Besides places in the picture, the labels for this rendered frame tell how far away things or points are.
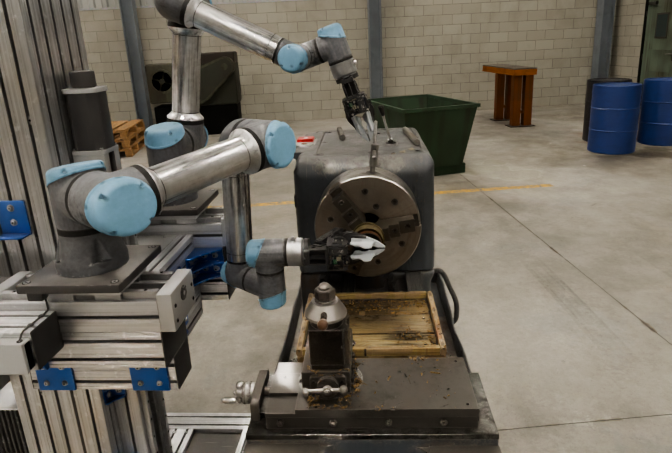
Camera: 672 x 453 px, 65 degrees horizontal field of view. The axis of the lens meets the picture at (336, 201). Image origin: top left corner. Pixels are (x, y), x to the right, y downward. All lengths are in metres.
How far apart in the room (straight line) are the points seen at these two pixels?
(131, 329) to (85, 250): 0.20
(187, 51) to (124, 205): 0.77
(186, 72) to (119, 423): 1.06
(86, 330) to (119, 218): 0.33
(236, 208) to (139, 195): 0.43
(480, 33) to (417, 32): 1.34
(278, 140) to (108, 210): 0.44
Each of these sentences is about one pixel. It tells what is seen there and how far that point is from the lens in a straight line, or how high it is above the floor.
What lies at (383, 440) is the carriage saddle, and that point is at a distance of 1.07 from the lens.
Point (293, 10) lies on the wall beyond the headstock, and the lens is 11.44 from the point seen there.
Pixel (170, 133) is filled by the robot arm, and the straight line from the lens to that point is 1.65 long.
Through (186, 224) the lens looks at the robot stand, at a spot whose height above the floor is 1.10.
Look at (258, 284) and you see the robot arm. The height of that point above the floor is 1.00.
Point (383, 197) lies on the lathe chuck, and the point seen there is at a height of 1.17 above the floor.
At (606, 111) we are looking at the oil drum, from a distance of 7.79.
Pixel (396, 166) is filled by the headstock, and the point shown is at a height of 1.22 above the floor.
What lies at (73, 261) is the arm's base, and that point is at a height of 1.20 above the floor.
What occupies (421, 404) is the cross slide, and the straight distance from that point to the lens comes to 1.05.
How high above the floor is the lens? 1.61
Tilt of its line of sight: 17 degrees down
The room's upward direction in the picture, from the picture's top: 3 degrees counter-clockwise
